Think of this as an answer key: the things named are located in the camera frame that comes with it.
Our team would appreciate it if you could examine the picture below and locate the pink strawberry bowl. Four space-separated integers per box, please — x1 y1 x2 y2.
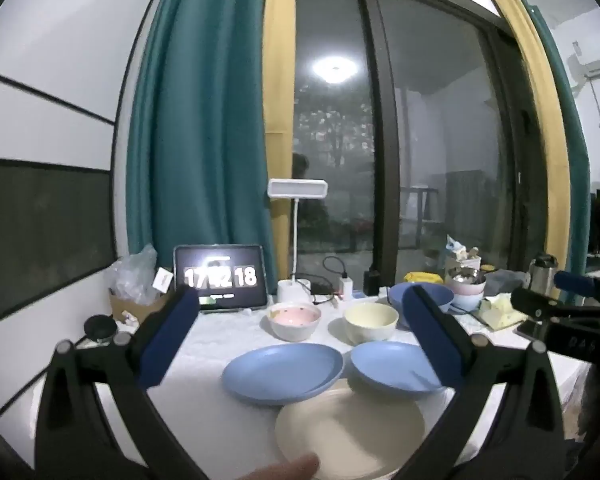
266 301 322 343

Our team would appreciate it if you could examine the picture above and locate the steel thermos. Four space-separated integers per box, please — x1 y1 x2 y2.
529 254 560 295

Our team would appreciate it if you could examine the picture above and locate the cream plate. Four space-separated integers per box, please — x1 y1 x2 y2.
275 387 426 480

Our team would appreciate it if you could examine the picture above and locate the yellow curtain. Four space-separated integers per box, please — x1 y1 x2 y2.
482 0 571 273
262 0 297 281

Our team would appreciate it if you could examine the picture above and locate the blue white snack bag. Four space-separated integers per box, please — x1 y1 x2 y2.
445 234 482 262

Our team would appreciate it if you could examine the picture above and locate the light blue bowl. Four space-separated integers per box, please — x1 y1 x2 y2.
452 292 483 313

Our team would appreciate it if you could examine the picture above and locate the small blue plate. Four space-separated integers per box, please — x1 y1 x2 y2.
350 341 453 401

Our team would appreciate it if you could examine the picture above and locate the cream bowl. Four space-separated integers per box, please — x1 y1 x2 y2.
343 302 400 346

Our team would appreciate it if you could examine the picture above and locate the person's left hand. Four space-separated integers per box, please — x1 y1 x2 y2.
230 454 321 480

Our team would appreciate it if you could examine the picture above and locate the black charger cable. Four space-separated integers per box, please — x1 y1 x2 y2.
310 256 351 306

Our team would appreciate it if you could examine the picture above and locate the grey cloth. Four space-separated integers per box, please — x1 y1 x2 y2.
485 269 531 297

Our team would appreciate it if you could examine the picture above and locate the dark sliding door frame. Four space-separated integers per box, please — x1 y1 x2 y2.
295 0 536 286

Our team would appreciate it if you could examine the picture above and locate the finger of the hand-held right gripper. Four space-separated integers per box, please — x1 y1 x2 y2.
510 287 600 361
554 270 600 306

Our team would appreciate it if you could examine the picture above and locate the tablet with clock display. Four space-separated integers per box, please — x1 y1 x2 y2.
173 244 269 315

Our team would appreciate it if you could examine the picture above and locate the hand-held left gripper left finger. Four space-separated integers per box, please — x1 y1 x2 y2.
34 286 207 480

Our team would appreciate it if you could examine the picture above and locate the black round object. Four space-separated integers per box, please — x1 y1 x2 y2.
84 315 118 343

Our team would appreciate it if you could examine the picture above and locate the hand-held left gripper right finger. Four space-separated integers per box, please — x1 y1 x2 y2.
394 284 567 480

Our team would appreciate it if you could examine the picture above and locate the yellow-green cloth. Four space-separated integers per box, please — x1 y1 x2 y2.
480 294 526 331

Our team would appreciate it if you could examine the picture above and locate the large blue plate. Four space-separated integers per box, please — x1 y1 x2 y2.
221 343 345 407

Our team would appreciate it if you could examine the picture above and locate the clear plastic bag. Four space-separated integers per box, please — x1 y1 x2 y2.
104 244 158 306

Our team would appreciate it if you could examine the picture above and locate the white desk lamp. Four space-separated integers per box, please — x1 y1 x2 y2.
267 178 328 306

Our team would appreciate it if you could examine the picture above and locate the cardboard box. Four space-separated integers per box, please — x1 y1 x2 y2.
109 290 173 328

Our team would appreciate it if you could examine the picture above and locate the white air conditioner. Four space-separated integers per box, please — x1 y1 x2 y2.
565 40 600 93

